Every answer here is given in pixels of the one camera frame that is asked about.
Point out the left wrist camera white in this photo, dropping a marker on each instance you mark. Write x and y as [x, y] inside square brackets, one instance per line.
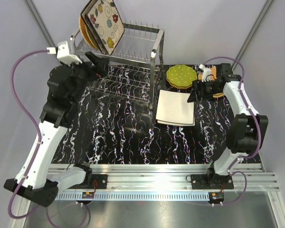
[64, 54]

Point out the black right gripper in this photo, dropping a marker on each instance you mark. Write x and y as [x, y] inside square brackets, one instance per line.
[198, 85]

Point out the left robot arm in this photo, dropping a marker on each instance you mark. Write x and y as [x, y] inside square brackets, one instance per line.
[66, 84]

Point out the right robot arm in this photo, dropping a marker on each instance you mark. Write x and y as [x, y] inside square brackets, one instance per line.
[247, 131]

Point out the aluminium frame rail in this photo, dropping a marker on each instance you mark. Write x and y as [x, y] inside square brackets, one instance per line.
[167, 183]

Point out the woven wicker plate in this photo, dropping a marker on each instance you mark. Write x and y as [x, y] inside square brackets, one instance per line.
[213, 74]
[218, 95]
[83, 29]

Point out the fruit pattern square plate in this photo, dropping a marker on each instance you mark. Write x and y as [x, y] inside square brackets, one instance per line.
[107, 24]

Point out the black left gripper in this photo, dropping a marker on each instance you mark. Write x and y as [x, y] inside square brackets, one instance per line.
[101, 68]

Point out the cream square plate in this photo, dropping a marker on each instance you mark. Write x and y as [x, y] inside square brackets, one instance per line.
[173, 107]

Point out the green polka dot plate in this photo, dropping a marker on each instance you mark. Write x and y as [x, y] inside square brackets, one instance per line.
[181, 72]

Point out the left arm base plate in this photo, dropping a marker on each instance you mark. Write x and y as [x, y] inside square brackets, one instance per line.
[98, 180]

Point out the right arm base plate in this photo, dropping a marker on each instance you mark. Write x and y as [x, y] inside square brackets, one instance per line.
[217, 182]

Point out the stainless steel dish rack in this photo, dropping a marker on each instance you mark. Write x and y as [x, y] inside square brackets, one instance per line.
[135, 68]

